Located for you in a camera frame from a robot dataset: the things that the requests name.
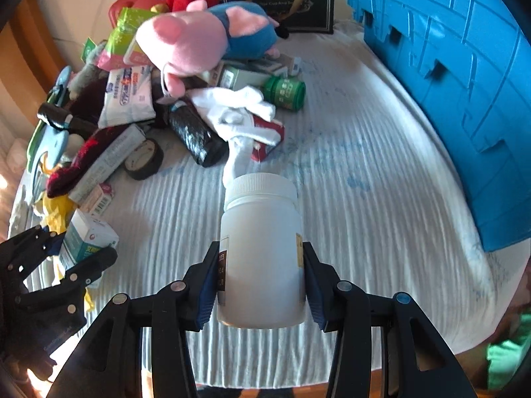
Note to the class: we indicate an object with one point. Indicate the dark red sock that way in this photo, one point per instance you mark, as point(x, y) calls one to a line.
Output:
point(83, 161)

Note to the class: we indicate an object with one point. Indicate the blue plastic storage crate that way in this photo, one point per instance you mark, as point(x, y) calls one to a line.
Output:
point(456, 70)

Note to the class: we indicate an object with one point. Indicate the black wrapped bottle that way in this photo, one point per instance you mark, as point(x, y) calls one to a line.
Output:
point(195, 132)

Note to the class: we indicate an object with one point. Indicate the teal and white small box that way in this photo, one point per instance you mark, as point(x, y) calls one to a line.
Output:
point(87, 236)

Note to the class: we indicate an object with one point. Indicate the white socks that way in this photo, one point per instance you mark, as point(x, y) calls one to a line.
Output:
point(232, 112)

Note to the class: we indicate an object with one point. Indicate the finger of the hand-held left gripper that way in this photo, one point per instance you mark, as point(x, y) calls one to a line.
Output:
point(83, 273)
point(29, 244)

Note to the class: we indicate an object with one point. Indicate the black tape roll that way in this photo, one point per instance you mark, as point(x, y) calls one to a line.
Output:
point(143, 159)

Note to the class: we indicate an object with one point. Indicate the white and green boxes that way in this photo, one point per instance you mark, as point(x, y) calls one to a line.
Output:
point(249, 74)

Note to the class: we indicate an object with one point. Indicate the small pink and white box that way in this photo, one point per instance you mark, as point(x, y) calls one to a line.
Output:
point(97, 199)

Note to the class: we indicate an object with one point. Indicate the red box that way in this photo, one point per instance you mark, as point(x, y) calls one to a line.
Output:
point(269, 141)

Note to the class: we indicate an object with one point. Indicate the white wet wipes pack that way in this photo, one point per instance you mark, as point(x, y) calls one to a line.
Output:
point(128, 95)

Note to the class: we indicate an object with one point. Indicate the blue and green plastic toy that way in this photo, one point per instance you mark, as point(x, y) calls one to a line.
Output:
point(45, 132)

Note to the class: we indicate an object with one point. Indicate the black gift bag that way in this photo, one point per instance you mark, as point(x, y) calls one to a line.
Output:
point(269, 0)

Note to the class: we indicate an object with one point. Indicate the white plastic bottle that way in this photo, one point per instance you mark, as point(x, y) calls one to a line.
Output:
point(261, 257)

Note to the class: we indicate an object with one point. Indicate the yellow plastic bag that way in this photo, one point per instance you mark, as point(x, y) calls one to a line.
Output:
point(56, 213)

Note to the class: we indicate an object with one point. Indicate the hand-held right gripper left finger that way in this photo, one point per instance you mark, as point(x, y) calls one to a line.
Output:
point(207, 298)

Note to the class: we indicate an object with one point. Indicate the green wet wipes pack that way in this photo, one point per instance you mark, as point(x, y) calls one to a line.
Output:
point(124, 29)

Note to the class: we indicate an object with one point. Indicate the green jar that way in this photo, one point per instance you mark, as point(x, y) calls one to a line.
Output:
point(286, 93)

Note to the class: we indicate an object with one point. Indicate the long silver box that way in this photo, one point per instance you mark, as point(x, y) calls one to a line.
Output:
point(108, 161)

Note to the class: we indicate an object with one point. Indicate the small black roll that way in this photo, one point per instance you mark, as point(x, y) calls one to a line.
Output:
point(62, 118)

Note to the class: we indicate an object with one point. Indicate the pink pig plush toy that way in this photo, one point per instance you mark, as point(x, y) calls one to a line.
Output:
point(186, 37)

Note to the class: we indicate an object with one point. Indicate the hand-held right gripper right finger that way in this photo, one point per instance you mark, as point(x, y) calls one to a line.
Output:
point(315, 298)

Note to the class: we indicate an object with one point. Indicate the green cloth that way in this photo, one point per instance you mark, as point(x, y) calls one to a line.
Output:
point(506, 360)

